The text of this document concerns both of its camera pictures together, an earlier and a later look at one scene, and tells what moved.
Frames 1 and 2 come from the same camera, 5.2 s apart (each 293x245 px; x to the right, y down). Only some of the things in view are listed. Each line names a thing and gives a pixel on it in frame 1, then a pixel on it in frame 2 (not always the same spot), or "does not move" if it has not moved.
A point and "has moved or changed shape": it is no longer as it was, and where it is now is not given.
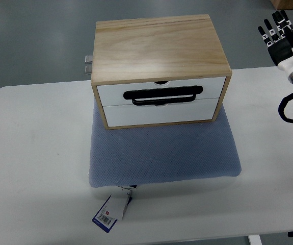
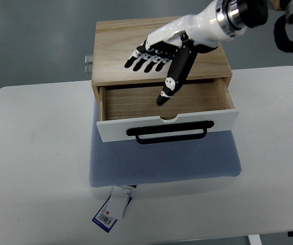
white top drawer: [152, 93] has moved or changed shape
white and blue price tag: [113, 208] does not move
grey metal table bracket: [88, 60] does not move
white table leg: [255, 239] does not move
